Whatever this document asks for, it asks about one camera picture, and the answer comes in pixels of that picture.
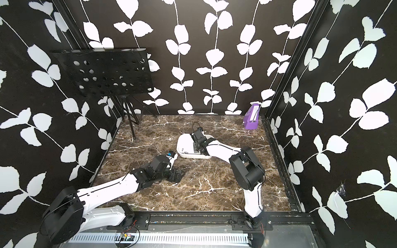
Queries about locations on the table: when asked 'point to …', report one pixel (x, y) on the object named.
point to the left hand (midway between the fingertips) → (180, 169)
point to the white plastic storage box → (185, 146)
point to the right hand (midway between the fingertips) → (198, 143)
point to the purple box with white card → (250, 118)
